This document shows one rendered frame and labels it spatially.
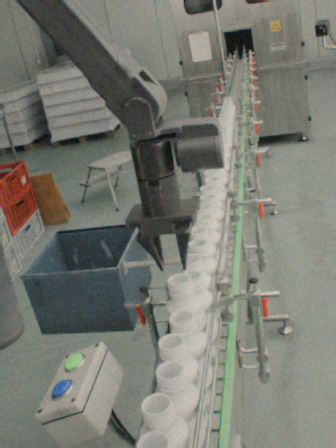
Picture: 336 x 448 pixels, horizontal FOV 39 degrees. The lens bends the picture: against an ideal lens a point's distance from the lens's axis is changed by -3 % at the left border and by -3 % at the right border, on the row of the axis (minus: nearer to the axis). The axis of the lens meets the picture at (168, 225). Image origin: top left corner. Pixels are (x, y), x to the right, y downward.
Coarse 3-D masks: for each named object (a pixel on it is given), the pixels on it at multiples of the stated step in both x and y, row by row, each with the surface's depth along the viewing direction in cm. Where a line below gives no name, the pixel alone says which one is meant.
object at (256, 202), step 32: (224, 96) 338; (256, 128) 210; (256, 160) 216; (256, 192) 128; (256, 224) 131; (224, 288) 88; (256, 288) 88; (224, 320) 91; (256, 320) 91; (256, 352) 95
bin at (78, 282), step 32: (64, 256) 174; (96, 256) 172; (128, 256) 148; (32, 288) 145; (64, 288) 143; (96, 288) 141; (128, 288) 145; (64, 320) 148; (96, 320) 146; (128, 320) 144; (160, 320) 149
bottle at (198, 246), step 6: (198, 240) 94; (204, 240) 94; (192, 246) 94; (198, 246) 95; (204, 246) 92; (192, 252) 92; (198, 252) 92; (204, 252) 92; (204, 258) 92; (210, 258) 94; (204, 264) 92; (210, 264) 93; (216, 264) 94; (204, 270) 92; (210, 270) 92; (216, 270) 94; (210, 276) 93; (216, 306) 96
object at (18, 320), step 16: (0, 240) 270; (0, 256) 267; (0, 272) 267; (0, 288) 267; (0, 304) 268; (16, 304) 283; (0, 320) 270; (16, 320) 281; (0, 336) 273; (16, 336) 281
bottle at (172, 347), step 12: (168, 336) 68; (180, 336) 67; (168, 348) 69; (180, 348) 66; (168, 360) 66; (180, 360) 66; (192, 360) 68; (192, 372) 67; (204, 408) 70; (204, 420) 71
